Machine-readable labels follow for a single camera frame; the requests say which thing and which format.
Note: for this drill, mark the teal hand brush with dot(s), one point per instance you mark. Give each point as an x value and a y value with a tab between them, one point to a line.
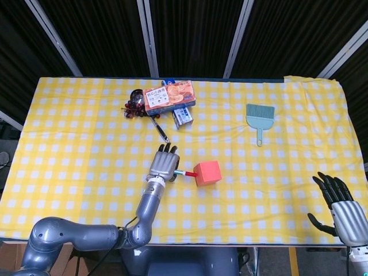
259	116

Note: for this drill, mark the metal ladle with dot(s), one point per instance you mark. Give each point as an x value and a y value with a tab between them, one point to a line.
160	130

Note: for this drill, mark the pink cube block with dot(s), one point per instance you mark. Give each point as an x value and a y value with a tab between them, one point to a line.
207	174

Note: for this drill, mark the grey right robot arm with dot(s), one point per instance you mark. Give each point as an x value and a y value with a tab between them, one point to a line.
359	260

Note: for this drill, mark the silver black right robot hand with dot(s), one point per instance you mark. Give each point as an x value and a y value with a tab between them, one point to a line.
349	218

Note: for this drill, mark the red green marker pen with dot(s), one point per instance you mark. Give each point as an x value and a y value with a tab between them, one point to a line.
187	173

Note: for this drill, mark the yellow white checked tablecloth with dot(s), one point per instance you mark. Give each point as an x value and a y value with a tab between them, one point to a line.
258	195

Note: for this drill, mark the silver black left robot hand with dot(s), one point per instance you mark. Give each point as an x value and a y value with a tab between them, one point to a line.
164	164

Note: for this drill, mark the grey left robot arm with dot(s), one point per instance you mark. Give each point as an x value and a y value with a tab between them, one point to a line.
86	233

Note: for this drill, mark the small blue white carton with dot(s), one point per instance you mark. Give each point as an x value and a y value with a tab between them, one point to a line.
182	118

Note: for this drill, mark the dark red grape bunch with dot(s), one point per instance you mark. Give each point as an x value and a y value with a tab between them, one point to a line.
133	110

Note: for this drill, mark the orange blue cracker box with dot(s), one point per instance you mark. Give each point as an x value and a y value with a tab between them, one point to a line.
169	97

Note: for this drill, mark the aluminium frame post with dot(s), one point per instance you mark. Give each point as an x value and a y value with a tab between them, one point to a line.
10	120
238	37
54	37
148	37
345	53

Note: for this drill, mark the brown cardboard box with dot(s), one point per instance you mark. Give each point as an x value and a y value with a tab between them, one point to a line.
11	257

